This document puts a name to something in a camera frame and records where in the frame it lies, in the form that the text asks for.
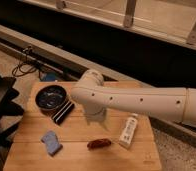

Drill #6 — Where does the dark blue bowl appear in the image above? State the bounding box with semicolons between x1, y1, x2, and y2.
35;85;67;111

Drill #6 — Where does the blue object on floor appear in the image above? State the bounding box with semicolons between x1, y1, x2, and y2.
41;73;56;82

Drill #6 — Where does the black striped block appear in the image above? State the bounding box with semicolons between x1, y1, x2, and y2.
51;101;75;125

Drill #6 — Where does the metal floor rail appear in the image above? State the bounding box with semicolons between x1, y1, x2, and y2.
0;21;196;141

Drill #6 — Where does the white tube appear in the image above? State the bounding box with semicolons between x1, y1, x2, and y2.
119;113;138;148

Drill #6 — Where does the blue sponge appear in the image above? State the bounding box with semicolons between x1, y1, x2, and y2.
41;131;63;156

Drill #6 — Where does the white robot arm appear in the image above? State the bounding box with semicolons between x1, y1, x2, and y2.
70;69;196;127

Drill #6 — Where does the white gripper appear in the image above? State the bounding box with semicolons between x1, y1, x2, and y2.
84;107;107;125

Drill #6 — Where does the black chair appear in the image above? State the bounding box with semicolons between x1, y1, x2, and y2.
0;63;25;168

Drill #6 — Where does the black cable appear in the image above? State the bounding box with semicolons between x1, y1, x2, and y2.
11;46;42;78

